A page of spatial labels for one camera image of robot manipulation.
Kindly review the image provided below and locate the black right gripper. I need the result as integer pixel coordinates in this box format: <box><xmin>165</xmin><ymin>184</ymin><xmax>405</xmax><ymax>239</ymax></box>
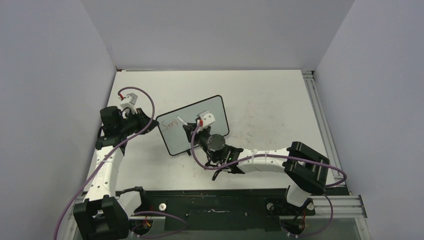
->
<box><xmin>184</xmin><ymin>123</ymin><xmax>220</xmax><ymax>164</ymax></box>

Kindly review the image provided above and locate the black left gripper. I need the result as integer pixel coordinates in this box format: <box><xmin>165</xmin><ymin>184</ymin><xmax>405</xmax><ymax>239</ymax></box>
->
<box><xmin>118</xmin><ymin>107</ymin><xmax>159</xmax><ymax>137</ymax></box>

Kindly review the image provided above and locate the black framed whiteboard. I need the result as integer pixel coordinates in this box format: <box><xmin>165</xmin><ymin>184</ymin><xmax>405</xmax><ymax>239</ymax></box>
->
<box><xmin>156</xmin><ymin>95</ymin><xmax>230</xmax><ymax>156</ymax></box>

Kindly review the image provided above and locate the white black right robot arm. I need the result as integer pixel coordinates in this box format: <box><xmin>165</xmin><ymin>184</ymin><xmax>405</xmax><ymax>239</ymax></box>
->
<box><xmin>182</xmin><ymin>123</ymin><xmax>330</xmax><ymax>214</ymax></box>

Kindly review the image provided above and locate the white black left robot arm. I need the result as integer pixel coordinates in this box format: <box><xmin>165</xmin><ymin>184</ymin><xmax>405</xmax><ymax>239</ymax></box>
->
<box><xmin>73</xmin><ymin>106</ymin><xmax>159</xmax><ymax>240</ymax></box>

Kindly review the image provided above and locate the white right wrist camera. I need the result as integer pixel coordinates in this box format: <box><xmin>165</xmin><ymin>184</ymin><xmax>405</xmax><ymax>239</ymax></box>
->
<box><xmin>196</xmin><ymin>110</ymin><xmax>216</xmax><ymax>128</ymax></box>

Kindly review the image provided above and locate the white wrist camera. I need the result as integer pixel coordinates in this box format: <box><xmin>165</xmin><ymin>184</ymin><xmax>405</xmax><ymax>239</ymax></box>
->
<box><xmin>119</xmin><ymin>93</ymin><xmax>138</xmax><ymax>112</ymax></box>
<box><xmin>196</xmin><ymin>110</ymin><xmax>216</xmax><ymax>128</ymax></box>

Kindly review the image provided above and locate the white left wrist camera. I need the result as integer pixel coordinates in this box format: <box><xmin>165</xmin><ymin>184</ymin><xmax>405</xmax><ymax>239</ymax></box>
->
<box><xmin>119</xmin><ymin>93</ymin><xmax>138</xmax><ymax>112</ymax></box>

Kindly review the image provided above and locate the black base frame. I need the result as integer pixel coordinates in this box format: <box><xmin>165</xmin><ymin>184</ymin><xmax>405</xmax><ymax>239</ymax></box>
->
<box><xmin>129</xmin><ymin>187</ymin><xmax>350</xmax><ymax>235</ymax></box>

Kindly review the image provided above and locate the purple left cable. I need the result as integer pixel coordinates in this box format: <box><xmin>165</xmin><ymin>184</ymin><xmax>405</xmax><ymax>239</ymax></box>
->
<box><xmin>52</xmin><ymin>86</ymin><xmax>188</xmax><ymax>240</ymax></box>

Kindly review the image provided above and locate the purple cable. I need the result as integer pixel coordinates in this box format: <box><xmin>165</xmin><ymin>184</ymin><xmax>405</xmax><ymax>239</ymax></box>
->
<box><xmin>190</xmin><ymin>120</ymin><xmax>348</xmax><ymax>238</ymax></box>
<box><xmin>52</xmin><ymin>86</ymin><xmax>188</xmax><ymax>240</ymax></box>

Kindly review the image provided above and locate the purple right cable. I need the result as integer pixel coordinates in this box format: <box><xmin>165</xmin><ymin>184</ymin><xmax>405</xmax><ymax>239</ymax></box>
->
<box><xmin>190</xmin><ymin>120</ymin><xmax>348</xmax><ymax>238</ymax></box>

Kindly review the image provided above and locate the aluminium rail frame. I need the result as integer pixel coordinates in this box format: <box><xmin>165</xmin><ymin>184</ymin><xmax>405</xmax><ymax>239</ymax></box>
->
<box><xmin>301</xmin><ymin>69</ymin><xmax>369</xmax><ymax>220</ymax></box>

